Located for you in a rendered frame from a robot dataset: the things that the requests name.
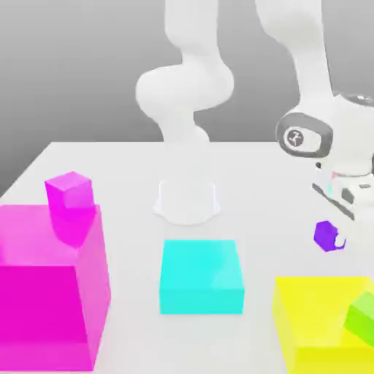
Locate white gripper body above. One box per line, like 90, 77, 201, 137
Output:
310, 182, 374, 236

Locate small purple cube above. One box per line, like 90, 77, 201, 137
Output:
313, 220, 348, 253

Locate small green cube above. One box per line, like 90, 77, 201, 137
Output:
343, 291, 374, 349

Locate small magenta cube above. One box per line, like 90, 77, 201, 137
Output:
44, 170, 98, 249

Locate large yellow box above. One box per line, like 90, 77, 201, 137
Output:
271, 275, 374, 374

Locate large cyan box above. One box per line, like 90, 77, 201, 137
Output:
159, 239, 245, 316

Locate large magenta box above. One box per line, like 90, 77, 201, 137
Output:
0, 203, 112, 373

